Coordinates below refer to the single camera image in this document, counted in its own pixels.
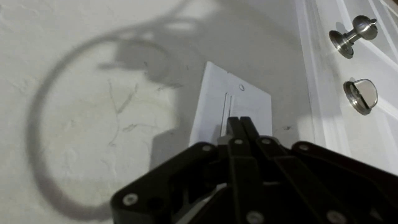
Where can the white door with deadbolt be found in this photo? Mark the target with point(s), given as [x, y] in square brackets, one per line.
[364, 132]

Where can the silver deadbolt thumb turn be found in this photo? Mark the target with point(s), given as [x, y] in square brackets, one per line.
[360, 94]

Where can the round silver door knob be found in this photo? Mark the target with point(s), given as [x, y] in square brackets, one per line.
[352, 35]

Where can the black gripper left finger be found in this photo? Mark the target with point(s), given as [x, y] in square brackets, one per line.
[194, 181]

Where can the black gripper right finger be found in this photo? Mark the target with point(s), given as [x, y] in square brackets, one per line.
[314, 186]

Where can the white light switch plate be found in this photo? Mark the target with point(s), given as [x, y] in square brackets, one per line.
[215, 103]

